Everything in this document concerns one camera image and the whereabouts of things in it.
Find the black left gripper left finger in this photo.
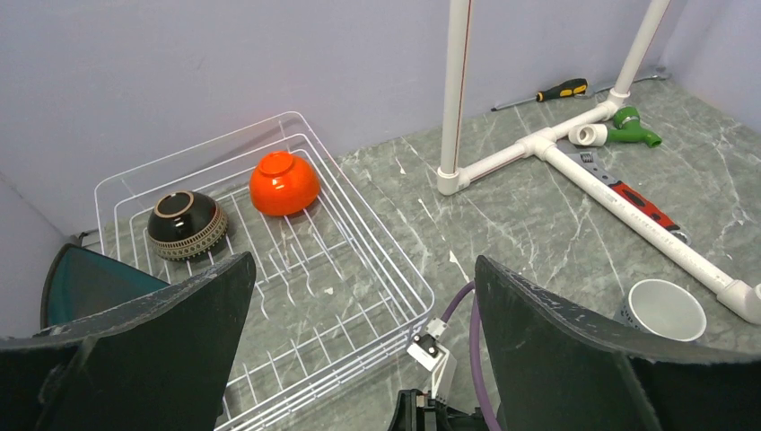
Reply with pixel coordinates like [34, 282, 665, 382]
[1, 252, 257, 430]

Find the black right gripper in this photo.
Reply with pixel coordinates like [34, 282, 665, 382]
[388, 389, 488, 431]

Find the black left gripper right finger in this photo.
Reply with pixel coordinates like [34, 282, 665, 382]
[475, 255, 760, 430]

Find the teal square plate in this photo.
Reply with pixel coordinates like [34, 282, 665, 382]
[40, 243, 168, 329]

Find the grey blue-handled mug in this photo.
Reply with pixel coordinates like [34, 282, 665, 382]
[612, 279, 707, 342]

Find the brown patterned bowl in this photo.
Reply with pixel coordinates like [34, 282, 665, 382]
[147, 190, 229, 261]

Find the orange plastic bowl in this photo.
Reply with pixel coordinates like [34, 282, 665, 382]
[249, 151, 320, 216]

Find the green plastic faucet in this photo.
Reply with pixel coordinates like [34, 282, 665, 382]
[606, 106, 662, 148]

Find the black yellow screwdriver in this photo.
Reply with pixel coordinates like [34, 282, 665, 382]
[491, 78, 589, 112]

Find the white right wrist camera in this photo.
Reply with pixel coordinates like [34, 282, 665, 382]
[407, 318, 457, 403]

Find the white wire dish rack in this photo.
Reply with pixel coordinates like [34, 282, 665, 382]
[94, 111, 434, 430]

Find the white PVC pipe frame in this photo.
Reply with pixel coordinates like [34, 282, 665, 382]
[437, 1, 760, 324]

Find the red-handled adjustable wrench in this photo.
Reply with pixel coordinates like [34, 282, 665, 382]
[564, 149, 691, 246]

